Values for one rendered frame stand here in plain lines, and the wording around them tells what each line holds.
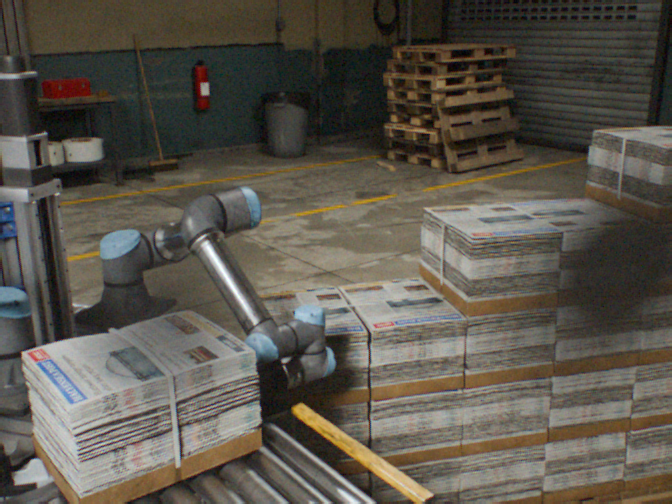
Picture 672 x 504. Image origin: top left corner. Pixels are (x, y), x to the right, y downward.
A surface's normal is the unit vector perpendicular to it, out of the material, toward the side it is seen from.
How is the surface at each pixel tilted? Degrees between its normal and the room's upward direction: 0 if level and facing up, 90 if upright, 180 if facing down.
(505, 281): 90
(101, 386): 1
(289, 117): 96
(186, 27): 90
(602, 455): 90
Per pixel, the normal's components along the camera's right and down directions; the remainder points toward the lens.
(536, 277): 0.25, 0.29
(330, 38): 0.60, 0.24
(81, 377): -0.01, -0.95
